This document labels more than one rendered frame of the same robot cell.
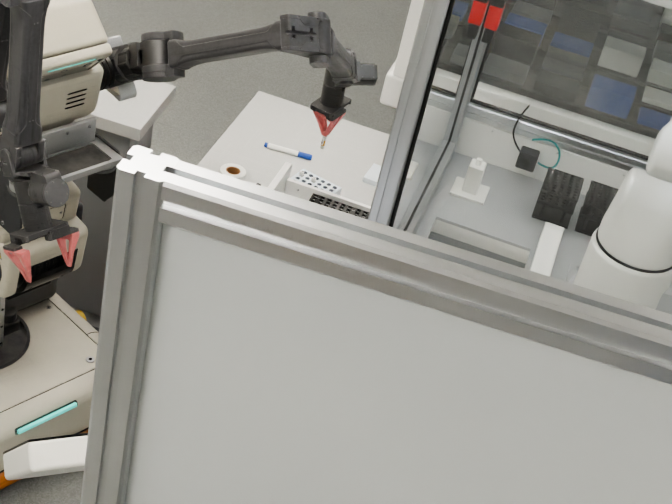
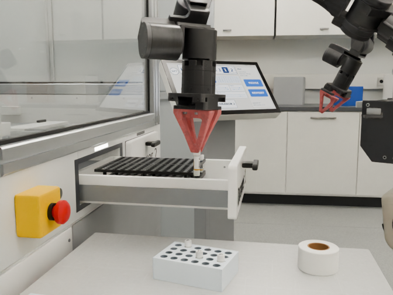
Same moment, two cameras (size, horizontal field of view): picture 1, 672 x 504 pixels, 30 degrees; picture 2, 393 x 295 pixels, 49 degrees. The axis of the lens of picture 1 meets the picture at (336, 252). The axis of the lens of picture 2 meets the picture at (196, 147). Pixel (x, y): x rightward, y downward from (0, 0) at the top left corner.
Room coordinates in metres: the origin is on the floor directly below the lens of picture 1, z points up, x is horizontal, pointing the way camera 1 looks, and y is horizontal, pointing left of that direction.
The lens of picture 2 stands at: (3.48, 0.11, 1.08)
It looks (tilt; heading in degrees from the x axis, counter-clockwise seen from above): 8 degrees down; 181
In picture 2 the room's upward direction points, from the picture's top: straight up
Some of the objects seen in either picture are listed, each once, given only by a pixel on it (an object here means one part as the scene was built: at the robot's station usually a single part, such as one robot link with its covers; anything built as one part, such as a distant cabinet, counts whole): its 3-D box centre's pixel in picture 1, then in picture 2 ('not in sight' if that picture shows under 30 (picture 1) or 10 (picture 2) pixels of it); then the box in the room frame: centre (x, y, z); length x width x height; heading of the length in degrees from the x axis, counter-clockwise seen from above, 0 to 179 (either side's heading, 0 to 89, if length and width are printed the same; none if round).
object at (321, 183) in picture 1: (313, 189); (196, 264); (2.77, 0.10, 0.78); 0.12 x 0.08 x 0.04; 67
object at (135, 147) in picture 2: not in sight; (144, 153); (2.13, -0.07, 0.87); 0.29 x 0.02 x 0.11; 171
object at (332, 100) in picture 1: (332, 95); (198, 82); (2.74, 0.10, 1.09); 0.10 x 0.07 x 0.07; 157
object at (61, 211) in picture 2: not in sight; (59, 212); (2.78, -0.13, 0.88); 0.04 x 0.03 x 0.04; 171
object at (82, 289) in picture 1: (102, 200); not in sight; (3.04, 0.73, 0.38); 0.30 x 0.30 x 0.76; 84
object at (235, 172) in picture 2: (266, 207); (238, 178); (2.50, 0.19, 0.87); 0.29 x 0.02 x 0.11; 171
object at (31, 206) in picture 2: not in sight; (40, 211); (2.77, -0.16, 0.88); 0.07 x 0.05 x 0.07; 171
